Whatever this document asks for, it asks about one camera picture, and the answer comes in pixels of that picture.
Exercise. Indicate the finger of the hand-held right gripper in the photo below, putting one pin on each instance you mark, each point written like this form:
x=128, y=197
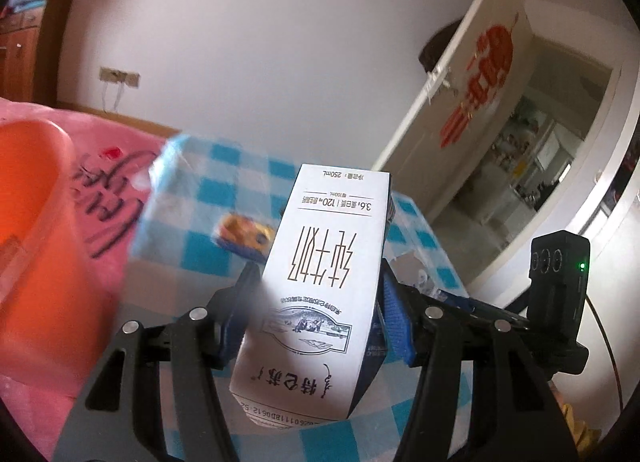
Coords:
x=480, y=312

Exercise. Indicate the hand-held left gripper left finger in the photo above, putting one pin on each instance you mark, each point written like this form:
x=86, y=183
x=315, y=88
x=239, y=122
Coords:
x=230, y=332

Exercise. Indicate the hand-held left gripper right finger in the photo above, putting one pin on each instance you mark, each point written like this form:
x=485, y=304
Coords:
x=397, y=322

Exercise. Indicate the white milk carton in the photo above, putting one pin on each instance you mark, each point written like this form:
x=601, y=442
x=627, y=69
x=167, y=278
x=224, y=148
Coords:
x=320, y=267

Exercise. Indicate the yellow snack packet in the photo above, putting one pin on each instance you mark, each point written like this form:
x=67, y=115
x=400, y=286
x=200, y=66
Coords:
x=577, y=427

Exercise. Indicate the orange plastic bin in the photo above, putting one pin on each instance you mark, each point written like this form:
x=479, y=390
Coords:
x=40, y=242

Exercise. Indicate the blue checkered tablecloth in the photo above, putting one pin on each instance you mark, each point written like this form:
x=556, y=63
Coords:
x=200, y=242

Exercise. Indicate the small orange snack packet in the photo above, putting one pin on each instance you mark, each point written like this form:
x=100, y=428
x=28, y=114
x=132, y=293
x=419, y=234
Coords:
x=242, y=234

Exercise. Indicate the display shelf with items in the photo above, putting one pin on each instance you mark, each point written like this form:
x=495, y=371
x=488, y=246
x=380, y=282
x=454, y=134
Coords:
x=520, y=152

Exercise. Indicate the white door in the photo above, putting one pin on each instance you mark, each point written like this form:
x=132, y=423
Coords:
x=425, y=142

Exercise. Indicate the pink printed blanket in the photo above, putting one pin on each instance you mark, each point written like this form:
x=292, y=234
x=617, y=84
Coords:
x=110, y=182

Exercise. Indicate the red door decoration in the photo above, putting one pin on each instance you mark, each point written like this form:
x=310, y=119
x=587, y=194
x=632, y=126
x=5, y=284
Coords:
x=487, y=57

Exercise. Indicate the dark round object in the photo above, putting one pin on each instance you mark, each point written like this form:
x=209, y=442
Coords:
x=440, y=47

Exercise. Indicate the wooden cabinet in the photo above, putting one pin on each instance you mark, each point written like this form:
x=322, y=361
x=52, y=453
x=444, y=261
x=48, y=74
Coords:
x=25, y=57

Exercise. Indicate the wall socket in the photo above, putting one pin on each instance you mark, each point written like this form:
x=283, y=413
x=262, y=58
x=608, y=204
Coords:
x=120, y=76

